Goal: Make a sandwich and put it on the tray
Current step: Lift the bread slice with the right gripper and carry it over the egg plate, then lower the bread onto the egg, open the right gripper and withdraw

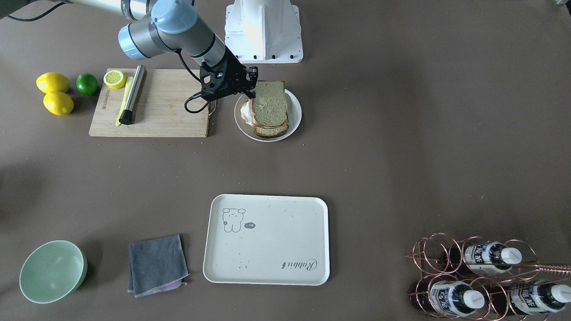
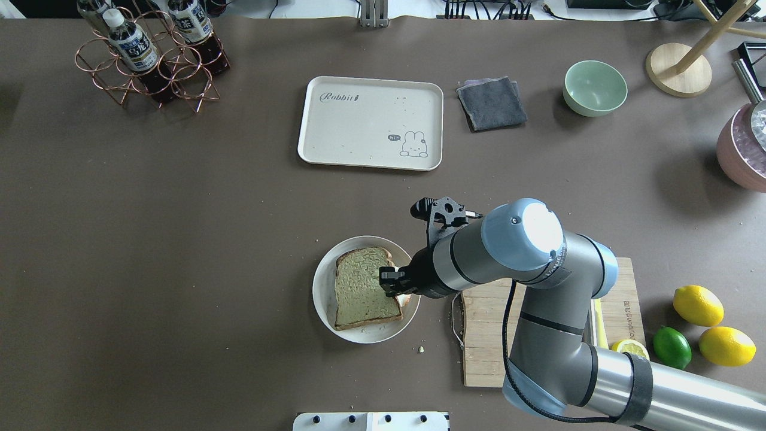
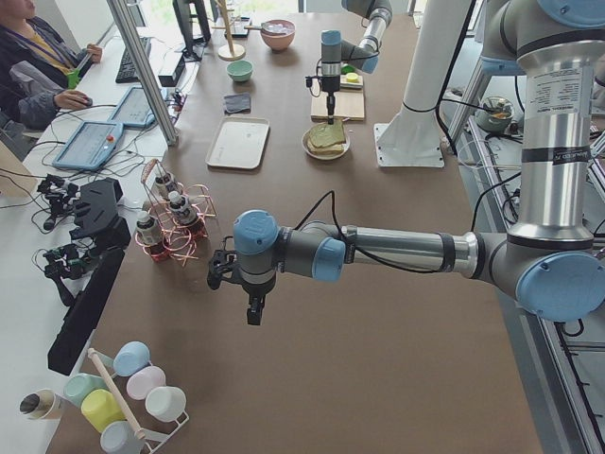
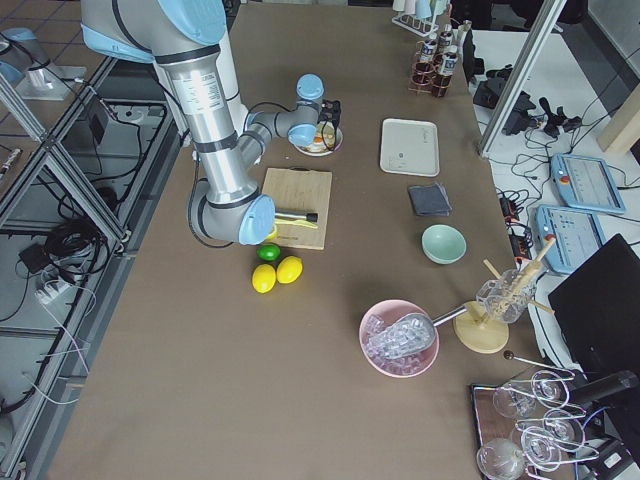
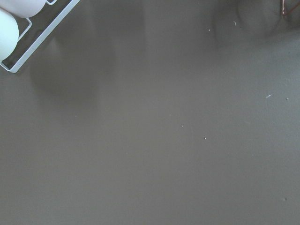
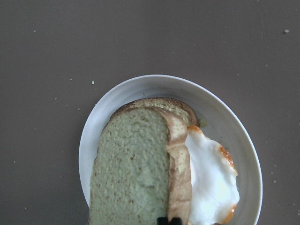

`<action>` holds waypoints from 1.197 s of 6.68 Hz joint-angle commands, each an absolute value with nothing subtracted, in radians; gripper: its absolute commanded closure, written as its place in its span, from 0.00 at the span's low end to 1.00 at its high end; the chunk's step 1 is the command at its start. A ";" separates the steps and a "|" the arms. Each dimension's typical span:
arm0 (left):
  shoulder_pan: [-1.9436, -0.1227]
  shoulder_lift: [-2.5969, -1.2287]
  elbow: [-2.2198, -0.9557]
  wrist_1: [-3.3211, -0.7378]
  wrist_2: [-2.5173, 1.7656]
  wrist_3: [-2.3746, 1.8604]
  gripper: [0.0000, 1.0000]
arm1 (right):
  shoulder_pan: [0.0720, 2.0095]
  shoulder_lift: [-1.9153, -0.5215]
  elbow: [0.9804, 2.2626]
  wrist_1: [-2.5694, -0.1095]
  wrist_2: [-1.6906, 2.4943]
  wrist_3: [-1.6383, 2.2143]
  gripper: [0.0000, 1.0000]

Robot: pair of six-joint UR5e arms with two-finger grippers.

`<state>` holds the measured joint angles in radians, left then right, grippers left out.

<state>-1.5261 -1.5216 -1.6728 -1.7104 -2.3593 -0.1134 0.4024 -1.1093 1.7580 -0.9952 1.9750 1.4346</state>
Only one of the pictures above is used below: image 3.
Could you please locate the light blue cup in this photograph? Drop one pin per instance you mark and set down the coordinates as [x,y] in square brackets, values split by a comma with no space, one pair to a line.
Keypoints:
[131,358]

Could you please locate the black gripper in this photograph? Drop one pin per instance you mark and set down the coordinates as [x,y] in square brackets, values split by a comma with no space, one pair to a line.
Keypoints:
[255,291]
[329,83]

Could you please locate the bread slice on plate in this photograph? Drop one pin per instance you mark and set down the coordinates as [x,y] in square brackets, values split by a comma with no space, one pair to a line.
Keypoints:
[331,150]

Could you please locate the metal ice scoop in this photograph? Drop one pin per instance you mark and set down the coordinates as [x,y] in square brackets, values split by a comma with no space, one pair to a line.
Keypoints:
[260,27]

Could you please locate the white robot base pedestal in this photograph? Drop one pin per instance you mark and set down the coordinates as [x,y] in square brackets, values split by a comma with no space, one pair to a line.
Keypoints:
[413,137]

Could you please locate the tea bottle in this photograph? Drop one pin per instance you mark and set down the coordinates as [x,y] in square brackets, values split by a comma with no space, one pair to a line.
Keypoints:
[181,209]
[151,236]
[165,184]

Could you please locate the mint green bowl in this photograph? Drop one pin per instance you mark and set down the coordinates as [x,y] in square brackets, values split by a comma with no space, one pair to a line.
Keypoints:
[240,71]

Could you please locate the half lemon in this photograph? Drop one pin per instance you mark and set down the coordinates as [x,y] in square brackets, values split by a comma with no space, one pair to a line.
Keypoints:
[352,78]

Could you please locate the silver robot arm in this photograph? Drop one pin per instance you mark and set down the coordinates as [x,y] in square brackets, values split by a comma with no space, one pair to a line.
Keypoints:
[336,51]
[544,261]

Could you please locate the blue teach pendant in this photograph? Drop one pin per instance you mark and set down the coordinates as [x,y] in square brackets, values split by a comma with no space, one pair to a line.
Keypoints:
[133,110]
[90,146]

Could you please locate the green lime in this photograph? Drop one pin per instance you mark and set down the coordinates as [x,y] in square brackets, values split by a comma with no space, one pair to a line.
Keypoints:
[347,69]

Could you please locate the wooden mug tree stand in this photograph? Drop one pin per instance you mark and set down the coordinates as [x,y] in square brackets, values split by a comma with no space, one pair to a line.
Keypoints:
[229,51]

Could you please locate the yellow cup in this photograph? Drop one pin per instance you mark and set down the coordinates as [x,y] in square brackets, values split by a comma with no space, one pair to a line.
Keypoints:
[101,409]

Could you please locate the white cup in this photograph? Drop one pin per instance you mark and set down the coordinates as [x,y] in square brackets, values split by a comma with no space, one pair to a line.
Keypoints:
[166,403]

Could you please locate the seated person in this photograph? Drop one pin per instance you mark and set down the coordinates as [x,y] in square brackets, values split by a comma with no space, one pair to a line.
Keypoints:
[35,64]

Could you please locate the blue teach pendant far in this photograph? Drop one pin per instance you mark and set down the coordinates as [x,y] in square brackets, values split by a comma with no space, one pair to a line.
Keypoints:
[133,110]

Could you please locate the grey folded cloth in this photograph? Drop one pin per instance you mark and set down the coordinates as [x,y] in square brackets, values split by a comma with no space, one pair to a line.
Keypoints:
[237,103]

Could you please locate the mint green cup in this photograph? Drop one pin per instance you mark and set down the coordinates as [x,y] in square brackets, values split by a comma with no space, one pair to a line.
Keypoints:
[80,385]

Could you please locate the copper wire bottle rack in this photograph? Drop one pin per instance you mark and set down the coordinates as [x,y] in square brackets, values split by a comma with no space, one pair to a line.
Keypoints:
[181,242]

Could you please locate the aluminium frame post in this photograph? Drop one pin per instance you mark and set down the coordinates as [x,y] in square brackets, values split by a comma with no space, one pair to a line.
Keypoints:
[127,28]

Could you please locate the cream rabbit tray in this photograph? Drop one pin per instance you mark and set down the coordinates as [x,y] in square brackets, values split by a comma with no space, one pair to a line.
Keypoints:
[239,143]

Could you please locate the white round plate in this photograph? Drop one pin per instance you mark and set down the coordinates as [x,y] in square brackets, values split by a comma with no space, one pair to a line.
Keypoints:
[305,140]

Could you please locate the black camera stand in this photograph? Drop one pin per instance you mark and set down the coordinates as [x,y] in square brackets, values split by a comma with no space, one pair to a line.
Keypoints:
[83,270]

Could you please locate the grey bowl with food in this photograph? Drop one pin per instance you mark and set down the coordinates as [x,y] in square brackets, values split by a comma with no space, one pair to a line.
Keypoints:
[495,114]

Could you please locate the blue teach pendant near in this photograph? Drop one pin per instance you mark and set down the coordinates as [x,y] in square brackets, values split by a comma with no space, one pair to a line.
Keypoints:
[90,146]

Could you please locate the paper cup with sleeve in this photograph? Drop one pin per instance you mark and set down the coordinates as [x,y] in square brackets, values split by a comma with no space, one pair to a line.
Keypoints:
[43,404]

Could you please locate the pink bowl with ice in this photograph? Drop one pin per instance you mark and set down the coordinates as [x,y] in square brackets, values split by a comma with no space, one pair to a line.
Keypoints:
[279,42]

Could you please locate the grey blue cup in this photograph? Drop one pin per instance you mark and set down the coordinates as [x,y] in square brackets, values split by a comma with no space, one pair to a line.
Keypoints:
[119,438]

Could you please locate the pink cup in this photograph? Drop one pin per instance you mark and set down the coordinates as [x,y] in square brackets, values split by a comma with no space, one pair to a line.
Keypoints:
[144,381]

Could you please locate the bread slice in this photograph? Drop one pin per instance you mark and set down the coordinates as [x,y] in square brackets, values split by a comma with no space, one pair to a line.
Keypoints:
[325,134]
[331,150]

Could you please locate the white cup rack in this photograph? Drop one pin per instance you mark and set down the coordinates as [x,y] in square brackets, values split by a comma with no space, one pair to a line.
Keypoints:
[154,433]

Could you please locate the wooden cutting board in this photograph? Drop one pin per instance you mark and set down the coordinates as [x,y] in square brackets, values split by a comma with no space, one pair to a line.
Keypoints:
[350,102]

